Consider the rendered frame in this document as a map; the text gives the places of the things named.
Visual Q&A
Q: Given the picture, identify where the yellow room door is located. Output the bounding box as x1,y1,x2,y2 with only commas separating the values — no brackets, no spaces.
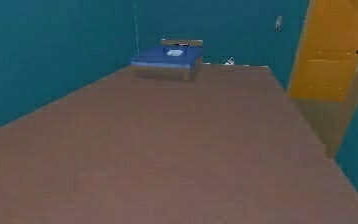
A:
286,0,358,103

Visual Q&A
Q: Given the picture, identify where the blue bed with wooden frame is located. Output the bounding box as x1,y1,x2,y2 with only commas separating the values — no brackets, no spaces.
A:
130,38,204,83

